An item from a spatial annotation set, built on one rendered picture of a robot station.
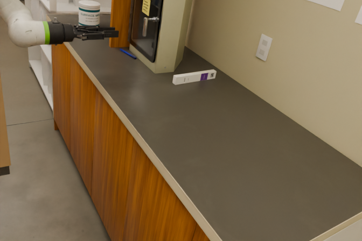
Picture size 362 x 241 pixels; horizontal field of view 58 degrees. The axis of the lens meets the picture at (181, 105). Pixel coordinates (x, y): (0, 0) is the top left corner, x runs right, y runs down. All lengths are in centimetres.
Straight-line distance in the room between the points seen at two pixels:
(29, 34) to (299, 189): 111
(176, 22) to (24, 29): 66
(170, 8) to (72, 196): 134
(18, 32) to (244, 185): 98
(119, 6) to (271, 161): 115
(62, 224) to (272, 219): 140
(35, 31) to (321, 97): 117
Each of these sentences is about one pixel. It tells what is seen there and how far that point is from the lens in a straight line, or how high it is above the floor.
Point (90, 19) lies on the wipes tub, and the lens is 218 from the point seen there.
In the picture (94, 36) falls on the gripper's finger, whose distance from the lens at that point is 144.
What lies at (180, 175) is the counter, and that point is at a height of 94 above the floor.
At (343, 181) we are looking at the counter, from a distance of 127.
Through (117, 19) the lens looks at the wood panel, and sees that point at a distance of 188.
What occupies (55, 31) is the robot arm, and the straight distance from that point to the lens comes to 141.
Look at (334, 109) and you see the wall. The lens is 144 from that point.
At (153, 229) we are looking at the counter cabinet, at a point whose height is 59.
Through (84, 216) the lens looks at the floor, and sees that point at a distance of 215.
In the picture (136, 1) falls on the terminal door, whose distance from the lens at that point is 177.
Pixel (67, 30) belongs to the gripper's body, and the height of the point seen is 116.
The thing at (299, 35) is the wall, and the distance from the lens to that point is 151.
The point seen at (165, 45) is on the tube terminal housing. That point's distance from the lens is 161.
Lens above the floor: 161
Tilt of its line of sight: 29 degrees down
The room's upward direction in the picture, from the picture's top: 11 degrees clockwise
